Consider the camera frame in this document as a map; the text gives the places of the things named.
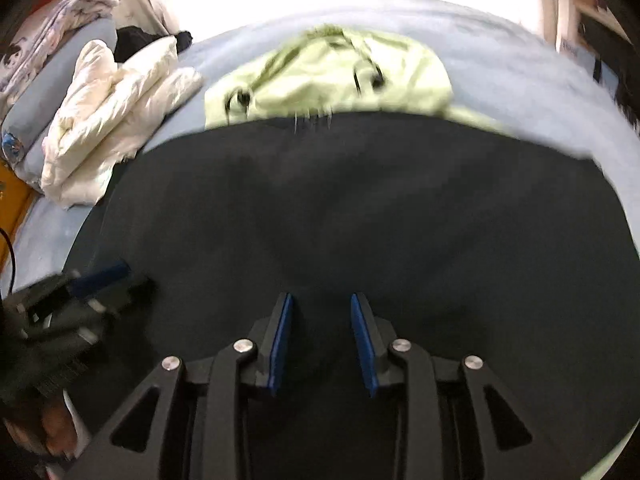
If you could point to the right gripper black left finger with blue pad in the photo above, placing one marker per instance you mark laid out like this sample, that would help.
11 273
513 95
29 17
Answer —
185 420

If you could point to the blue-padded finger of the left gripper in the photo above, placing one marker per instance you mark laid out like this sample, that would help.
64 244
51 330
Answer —
94 282

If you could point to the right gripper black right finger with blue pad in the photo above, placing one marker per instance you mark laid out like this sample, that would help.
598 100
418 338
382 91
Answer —
457 419

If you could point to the green and black hooded jacket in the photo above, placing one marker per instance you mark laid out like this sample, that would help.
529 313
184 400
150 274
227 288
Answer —
360 209

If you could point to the person's left hand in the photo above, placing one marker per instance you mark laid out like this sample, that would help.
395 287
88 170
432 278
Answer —
46 430

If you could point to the orange wooden headboard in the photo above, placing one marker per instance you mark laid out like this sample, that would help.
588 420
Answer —
16 197

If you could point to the lower blue grey pillow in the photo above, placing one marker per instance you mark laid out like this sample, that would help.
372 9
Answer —
29 169

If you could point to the blue grey pillow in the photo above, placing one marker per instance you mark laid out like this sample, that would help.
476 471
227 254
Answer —
35 108
29 169

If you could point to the upper blue grey pillow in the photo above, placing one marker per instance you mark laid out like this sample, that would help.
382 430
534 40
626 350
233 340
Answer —
35 108

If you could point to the white puffer jacket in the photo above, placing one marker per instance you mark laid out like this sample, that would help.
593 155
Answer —
109 112

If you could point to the black garment near curtain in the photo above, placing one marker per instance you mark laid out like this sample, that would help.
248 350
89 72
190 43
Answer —
131 39

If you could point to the white patterned folded blanket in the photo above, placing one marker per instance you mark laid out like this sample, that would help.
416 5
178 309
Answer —
44 31

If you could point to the blue grey bed sheet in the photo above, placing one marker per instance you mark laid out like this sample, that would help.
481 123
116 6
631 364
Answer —
525 75

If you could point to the wooden desk shelf unit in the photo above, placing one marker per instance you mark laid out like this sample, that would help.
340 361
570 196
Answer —
609 29

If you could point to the cartoon girl wall sticker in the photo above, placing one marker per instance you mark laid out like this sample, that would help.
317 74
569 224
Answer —
13 58

